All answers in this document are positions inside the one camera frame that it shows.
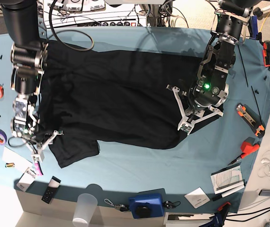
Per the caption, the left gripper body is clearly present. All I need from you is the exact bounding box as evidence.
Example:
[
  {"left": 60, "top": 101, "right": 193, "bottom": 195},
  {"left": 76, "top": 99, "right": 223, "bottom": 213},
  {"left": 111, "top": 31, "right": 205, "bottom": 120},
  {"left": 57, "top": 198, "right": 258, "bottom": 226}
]
[{"left": 166, "top": 85, "right": 223, "bottom": 135}]

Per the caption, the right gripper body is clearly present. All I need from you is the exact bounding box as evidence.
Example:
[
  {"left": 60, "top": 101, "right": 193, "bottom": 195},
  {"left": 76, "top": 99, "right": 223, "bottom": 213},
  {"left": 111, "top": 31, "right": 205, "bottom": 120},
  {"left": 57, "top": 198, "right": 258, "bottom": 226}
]
[{"left": 26, "top": 130, "right": 63, "bottom": 163}]

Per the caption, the black t-shirt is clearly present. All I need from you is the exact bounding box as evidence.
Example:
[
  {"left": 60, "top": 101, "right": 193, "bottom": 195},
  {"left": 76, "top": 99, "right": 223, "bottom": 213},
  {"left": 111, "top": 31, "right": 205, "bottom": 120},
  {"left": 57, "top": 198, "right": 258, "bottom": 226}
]
[{"left": 39, "top": 41, "right": 201, "bottom": 168}]

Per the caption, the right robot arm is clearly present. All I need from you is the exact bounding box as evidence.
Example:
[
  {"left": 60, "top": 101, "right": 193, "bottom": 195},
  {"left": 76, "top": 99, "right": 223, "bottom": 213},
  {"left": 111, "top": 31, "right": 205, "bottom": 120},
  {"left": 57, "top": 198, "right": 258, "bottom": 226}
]
[{"left": 0, "top": 0, "right": 60, "bottom": 164}]

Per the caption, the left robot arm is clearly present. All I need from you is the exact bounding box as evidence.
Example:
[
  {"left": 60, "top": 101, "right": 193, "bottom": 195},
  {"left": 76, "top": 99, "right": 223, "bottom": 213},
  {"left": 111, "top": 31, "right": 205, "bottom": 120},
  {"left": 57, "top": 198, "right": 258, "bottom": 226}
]
[{"left": 167, "top": 0, "right": 254, "bottom": 134}]

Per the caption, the pink glue tube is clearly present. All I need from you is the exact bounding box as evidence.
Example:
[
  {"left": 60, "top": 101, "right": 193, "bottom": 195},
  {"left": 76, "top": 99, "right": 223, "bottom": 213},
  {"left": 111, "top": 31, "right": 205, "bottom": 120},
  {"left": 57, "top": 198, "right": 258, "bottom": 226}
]
[{"left": 34, "top": 162, "right": 43, "bottom": 176}]

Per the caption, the white packaged item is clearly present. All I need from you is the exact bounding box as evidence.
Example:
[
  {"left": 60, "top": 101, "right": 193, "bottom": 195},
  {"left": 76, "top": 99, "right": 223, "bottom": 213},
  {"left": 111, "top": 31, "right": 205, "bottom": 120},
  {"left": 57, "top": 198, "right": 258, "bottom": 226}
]
[{"left": 16, "top": 168, "right": 37, "bottom": 192}]

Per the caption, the white paper sheet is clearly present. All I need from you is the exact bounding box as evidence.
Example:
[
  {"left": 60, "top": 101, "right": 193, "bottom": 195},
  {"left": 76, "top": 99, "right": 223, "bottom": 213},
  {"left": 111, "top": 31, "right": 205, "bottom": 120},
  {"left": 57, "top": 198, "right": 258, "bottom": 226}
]
[{"left": 2, "top": 147, "right": 33, "bottom": 173}]

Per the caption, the black remote control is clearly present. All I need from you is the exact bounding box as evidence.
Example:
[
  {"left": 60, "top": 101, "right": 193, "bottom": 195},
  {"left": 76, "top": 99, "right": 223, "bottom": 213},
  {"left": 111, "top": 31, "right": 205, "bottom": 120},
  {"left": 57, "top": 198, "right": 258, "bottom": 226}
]
[{"left": 41, "top": 176, "right": 61, "bottom": 204}]

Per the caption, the small battery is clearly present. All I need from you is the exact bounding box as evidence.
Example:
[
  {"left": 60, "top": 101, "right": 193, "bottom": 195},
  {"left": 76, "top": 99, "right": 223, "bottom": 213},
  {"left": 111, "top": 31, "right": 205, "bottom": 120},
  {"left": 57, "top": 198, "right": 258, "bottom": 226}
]
[{"left": 5, "top": 163, "right": 15, "bottom": 168}]

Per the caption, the purple tape roll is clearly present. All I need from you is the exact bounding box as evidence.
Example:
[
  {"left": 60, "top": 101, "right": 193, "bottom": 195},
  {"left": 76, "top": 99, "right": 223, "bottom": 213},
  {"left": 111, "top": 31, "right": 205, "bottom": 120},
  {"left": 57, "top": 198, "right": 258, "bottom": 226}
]
[{"left": 0, "top": 130, "right": 8, "bottom": 145}]

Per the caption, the teal table cloth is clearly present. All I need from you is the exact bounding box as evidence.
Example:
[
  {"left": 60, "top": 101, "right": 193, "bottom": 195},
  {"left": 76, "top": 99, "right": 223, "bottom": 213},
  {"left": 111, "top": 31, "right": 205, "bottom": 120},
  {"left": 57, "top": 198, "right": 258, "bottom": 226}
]
[{"left": 0, "top": 34, "right": 270, "bottom": 213}]

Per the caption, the clear plastic cup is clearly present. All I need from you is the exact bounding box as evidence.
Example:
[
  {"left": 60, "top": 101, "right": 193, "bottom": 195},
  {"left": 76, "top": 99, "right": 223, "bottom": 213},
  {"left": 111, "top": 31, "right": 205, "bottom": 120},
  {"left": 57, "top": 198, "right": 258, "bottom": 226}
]
[{"left": 72, "top": 193, "right": 98, "bottom": 227}]

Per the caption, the white booklet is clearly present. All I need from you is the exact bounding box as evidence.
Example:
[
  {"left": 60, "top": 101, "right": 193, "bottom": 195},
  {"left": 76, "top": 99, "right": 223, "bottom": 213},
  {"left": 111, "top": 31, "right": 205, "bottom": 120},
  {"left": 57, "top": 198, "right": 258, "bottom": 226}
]
[{"left": 210, "top": 164, "right": 243, "bottom": 194}]

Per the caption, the white instruction card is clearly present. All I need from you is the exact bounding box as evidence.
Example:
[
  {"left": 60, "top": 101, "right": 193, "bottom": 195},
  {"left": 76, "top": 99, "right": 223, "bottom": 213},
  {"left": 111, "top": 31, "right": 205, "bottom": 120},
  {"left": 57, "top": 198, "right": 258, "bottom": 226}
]
[{"left": 184, "top": 187, "right": 210, "bottom": 209}]

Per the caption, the blue plastic box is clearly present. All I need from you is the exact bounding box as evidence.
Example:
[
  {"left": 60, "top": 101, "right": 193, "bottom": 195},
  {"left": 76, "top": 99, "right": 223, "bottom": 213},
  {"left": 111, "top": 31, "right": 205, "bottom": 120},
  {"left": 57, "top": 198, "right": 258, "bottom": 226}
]
[{"left": 128, "top": 193, "right": 164, "bottom": 219}]

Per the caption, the red black clamp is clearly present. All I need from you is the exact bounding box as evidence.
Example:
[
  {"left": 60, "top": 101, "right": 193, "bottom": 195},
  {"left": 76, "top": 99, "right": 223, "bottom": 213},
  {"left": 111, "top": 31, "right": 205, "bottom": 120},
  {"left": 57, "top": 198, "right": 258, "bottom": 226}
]
[{"left": 262, "top": 41, "right": 270, "bottom": 67}]

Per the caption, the orange black wire stripper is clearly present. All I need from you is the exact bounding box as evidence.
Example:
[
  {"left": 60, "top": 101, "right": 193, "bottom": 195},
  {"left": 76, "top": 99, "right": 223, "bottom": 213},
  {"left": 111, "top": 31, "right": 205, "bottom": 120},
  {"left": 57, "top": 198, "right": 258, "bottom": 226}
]
[{"left": 236, "top": 103, "right": 265, "bottom": 139}]

